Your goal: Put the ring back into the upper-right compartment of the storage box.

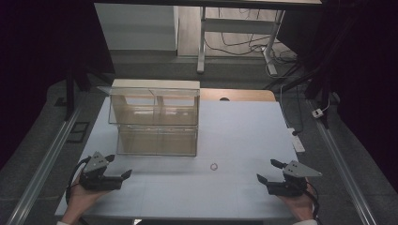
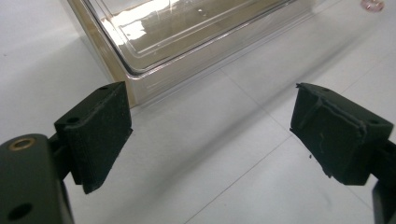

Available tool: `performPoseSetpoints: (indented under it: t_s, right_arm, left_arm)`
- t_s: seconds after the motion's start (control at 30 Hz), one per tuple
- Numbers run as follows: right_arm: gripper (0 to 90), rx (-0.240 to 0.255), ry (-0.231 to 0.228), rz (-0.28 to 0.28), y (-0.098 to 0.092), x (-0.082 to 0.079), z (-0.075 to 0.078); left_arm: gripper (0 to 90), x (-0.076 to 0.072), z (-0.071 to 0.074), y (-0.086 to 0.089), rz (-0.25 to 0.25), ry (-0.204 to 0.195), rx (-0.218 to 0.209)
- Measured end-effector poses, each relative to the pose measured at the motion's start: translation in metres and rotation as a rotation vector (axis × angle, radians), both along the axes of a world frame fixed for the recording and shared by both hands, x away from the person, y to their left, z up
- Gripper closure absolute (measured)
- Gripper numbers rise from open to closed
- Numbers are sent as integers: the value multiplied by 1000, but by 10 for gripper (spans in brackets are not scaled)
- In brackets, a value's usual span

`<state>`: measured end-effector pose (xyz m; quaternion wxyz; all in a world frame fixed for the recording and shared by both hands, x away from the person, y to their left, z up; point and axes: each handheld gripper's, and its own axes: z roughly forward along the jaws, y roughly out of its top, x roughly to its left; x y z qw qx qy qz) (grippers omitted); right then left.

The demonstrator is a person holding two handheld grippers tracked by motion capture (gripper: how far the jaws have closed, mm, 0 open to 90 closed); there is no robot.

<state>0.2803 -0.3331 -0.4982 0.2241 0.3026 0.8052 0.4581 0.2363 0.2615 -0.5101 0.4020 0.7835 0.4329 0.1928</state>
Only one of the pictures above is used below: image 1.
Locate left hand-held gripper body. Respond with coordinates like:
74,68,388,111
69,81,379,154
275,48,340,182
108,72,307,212
79,151,124,192

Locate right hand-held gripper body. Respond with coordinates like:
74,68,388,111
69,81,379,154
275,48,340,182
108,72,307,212
266,159,323,198

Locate person's right hand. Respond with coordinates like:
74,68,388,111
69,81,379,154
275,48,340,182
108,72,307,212
278,187,314,221

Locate person's left hand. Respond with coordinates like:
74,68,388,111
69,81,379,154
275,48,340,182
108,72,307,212
63,178,109,223

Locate white power strip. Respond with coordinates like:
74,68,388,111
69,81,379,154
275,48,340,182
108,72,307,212
286,127,306,154

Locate person's right sleeve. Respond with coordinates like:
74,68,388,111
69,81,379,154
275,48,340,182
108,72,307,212
293,218,319,225

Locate white table mat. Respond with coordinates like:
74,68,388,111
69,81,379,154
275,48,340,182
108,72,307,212
54,98,299,220

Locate clear acrylic drawer organiser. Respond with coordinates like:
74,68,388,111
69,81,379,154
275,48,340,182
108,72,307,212
97,85,201,158

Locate black metal stand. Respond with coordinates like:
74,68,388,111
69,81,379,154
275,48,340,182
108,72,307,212
64,68,95,122

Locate white cabinet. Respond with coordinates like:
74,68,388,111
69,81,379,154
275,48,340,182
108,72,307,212
94,3,180,52

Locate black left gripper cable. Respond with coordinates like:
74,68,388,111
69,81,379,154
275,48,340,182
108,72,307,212
64,156,93,206

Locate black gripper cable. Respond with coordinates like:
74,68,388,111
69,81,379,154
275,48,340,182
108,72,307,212
64,156,93,206
306,182,321,221

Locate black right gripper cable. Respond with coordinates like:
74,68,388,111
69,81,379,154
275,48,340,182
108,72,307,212
306,182,321,221

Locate black floor frame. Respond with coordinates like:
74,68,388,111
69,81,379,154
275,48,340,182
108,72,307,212
66,121,91,144

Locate black power strip cable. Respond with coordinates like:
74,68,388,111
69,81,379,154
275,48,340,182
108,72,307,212
279,84,304,137

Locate metal floor rail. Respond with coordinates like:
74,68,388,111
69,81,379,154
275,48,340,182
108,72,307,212
307,98,378,225
5,102,84,225

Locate tangled black floor cables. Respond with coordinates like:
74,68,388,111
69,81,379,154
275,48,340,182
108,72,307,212
204,7,299,65

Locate white desk frame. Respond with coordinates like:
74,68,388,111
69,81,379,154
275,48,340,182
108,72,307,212
196,6,286,77

